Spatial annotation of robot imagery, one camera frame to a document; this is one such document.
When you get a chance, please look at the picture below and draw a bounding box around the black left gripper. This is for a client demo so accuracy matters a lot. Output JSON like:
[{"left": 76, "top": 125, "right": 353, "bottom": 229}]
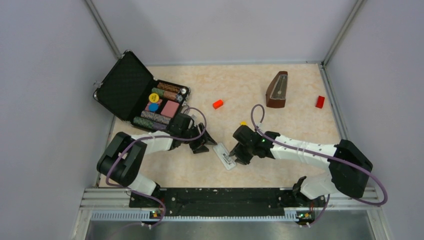
[{"left": 181, "top": 122, "right": 217, "bottom": 154}]

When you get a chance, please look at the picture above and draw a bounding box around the white remote control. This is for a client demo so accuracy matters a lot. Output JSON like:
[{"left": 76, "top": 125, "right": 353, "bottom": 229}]
[{"left": 213, "top": 142, "right": 237, "bottom": 171}]

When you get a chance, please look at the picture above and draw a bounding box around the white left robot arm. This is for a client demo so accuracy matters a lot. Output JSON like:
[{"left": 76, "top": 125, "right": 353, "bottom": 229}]
[{"left": 96, "top": 113, "right": 217, "bottom": 207}]

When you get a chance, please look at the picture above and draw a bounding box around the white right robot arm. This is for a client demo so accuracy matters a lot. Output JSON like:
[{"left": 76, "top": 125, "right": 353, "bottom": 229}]
[{"left": 230, "top": 125, "right": 373, "bottom": 206}]

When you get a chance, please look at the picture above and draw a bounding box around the orange toy block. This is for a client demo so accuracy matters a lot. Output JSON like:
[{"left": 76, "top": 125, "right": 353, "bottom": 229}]
[{"left": 212, "top": 99, "right": 224, "bottom": 110}]

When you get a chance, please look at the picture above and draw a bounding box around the pink card deck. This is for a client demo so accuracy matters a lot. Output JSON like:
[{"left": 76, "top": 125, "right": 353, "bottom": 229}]
[{"left": 160, "top": 100, "right": 180, "bottom": 118}]

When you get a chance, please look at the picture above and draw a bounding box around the blue poker chip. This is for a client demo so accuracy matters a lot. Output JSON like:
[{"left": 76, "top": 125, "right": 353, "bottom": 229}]
[{"left": 148, "top": 103, "right": 159, "bottom": 113}]

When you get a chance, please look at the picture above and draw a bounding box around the yellow poker chip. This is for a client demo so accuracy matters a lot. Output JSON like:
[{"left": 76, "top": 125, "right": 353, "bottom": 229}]
[{"left": 148, "top": 93, "right": 160, "bottom": 103}]

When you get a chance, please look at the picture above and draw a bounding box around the brown wooden metronome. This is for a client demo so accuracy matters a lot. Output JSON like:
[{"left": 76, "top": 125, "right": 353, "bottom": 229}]
[{"left": 265, "top": 71, "right": 288, "bottom": 109}]

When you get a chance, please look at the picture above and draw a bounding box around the black poker chip case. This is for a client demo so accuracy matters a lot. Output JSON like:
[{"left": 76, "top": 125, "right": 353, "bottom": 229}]
[{"left": 93, "top": 50, "right": 191, "bottom": 131}]

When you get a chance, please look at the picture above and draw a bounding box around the red toy brick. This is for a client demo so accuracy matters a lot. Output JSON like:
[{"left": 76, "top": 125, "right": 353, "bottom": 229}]
[{"left": 315, "top": 95, "right": 326, "bottom": 109}]

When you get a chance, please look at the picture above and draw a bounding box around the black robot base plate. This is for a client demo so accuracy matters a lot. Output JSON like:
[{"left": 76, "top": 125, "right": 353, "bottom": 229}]
[{"left": 129, "top": 187, "right": 325, "bottom": 217}]

